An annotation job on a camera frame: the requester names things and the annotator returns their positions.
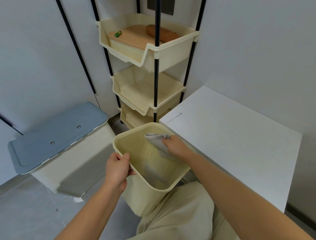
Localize person's left hand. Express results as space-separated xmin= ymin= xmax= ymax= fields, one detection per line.
xmin=105 ymin=152 xmax=137 ymax=194

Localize person's right hand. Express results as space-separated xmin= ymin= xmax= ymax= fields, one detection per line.
xmin=162 ymin=135 xmax=196 ymax=162

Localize long black wall rod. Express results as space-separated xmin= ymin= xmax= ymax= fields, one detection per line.
xmin=55 ymin=0 xmax=97 ymax=94

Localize person's left forearm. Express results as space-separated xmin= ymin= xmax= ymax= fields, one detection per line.
xmin=55 ymin=182 xmax=127 ymax=240

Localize white bin with blue lid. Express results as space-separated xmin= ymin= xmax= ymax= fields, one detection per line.
xmin=8 ymin=101 xmax=117 ymax=199

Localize black metal rack frame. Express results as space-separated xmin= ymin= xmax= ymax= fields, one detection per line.
xmin=91 ymin=0 xmax=207 ymax=124

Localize brown cylindrical case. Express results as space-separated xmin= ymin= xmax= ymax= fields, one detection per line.
xmin=145 ymin=24 xmax=180 ymax=43

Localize person's right forearm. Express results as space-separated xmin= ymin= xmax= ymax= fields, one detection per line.
xmin=185 ymin=153 xmax=316 ymax=240

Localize cream plastic waste bin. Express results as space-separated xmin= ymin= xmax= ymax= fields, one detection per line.
xmin=113 ymin=122 xmax=192 ymax=217

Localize wooden cutting board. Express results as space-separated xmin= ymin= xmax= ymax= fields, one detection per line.
xmin=108 ymin=24 xmax=165 ymax=51

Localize cream rack basket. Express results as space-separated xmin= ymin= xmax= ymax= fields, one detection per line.
xmin=110 ymin=65 xmax=186 ymax=117
xmin=96 ymin=13 xmax=200 ymax=74
xmin=119 ymin=104 xmax=174 ymax=131

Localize short black wall rod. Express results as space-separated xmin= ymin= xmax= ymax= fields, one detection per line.
xmin=0 ymin=113 xmax=24 ymax=136

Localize grey cleaning cloth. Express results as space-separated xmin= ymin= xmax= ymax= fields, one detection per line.
xmin=144 ymin=133 xmax=179 ymax=161

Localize beige trousers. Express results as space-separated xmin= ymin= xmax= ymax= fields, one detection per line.
xmin=125 ymin=181 xmax=241 ymax=240

